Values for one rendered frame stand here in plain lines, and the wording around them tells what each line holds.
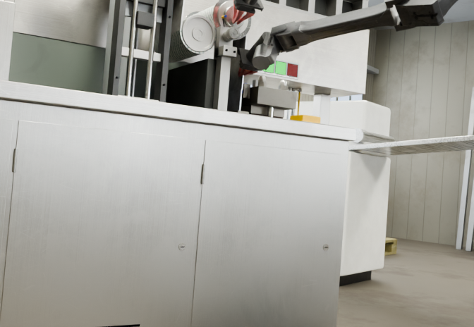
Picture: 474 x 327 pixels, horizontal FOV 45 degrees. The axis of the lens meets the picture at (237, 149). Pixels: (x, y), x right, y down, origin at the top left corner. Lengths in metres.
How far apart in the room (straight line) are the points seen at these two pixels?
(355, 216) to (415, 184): 4.29
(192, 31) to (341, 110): 2.42
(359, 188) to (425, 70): 4.55
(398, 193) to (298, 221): 6.69
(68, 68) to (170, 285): 0.89
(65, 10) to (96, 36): 0.13
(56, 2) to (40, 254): 0.97
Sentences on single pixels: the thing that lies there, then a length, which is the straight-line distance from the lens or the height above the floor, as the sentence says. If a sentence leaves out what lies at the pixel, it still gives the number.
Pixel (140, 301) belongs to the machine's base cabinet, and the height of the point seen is 0.38.
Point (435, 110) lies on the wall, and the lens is 8.33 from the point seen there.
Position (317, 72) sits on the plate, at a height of 1.20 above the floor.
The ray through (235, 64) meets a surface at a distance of 2.03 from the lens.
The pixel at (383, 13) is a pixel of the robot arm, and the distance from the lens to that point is 1.71.
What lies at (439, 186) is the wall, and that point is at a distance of 8.23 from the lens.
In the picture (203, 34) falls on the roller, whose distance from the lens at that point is 1.92.
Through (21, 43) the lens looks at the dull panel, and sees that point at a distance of 2.08.
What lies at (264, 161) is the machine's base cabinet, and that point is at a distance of 1.69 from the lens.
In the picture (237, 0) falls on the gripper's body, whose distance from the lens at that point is 1.86.
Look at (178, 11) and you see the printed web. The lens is 1.94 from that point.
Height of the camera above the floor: 0.73
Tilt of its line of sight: 2 degrees up
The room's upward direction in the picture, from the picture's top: 4 degrees clockwise
